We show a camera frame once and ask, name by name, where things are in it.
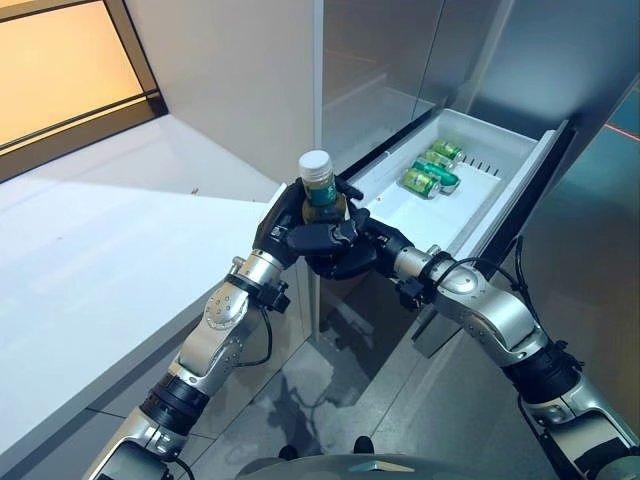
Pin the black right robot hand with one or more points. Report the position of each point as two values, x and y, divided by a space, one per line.
350 262

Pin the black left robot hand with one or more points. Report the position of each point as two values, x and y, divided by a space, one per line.
275 235

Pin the tea bottle with white cap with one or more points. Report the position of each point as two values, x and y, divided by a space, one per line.
320 192

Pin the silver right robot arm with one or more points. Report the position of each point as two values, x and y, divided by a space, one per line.
490 305

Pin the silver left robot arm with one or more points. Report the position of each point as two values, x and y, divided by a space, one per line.
225 310

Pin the white fridge drawer steel front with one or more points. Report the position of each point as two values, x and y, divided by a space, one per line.
425 215

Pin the stainless steel fridge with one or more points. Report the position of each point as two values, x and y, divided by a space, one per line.
380 50

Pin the light green drink can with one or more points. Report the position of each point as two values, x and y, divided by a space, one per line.
446 148
419 181

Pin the dark green drink can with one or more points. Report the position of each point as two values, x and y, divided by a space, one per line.
445 177
436 160

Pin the grey cabinet with white counter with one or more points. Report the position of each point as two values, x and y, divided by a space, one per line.
125 260

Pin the black right robot foot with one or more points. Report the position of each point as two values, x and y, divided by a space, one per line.
363 445

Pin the black robot foot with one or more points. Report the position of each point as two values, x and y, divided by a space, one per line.
363 445
287 451

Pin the black left robot foot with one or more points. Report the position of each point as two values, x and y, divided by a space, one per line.
287 451

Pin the grey robot torso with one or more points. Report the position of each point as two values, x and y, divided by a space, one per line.
350 470

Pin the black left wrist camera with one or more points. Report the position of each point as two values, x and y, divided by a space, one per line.
275 296

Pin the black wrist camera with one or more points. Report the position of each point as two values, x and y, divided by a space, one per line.
411 295
275 296

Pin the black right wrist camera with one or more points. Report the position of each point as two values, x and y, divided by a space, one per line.
411 295

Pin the orange lit window dark frame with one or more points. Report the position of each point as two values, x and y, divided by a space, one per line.
60 65

